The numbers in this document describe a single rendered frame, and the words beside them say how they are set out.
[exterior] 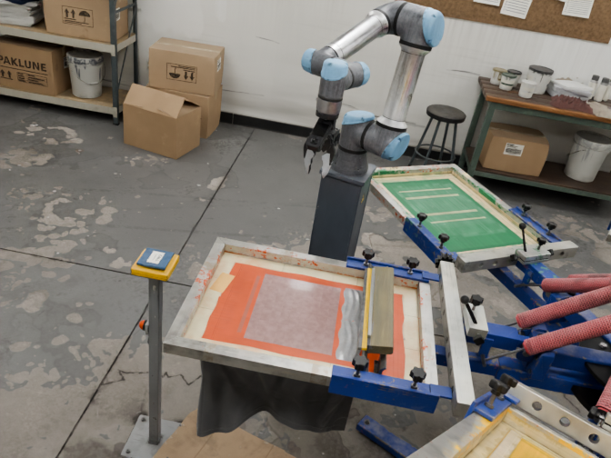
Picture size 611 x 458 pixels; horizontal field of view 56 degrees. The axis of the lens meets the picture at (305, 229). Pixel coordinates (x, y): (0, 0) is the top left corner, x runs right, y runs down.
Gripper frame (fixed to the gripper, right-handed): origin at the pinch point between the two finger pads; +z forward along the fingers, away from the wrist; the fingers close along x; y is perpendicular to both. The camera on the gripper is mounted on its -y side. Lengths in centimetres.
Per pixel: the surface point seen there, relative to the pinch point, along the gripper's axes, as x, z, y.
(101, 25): 283, 51, 253
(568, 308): -86, 22, 5
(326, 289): -11.7, 40.6, -2.3
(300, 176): 89, 136, 259
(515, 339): -74, 32, -6
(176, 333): 18, 37, -50
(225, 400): 4, 65, -43
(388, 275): -30.6, 30.1, 2.4
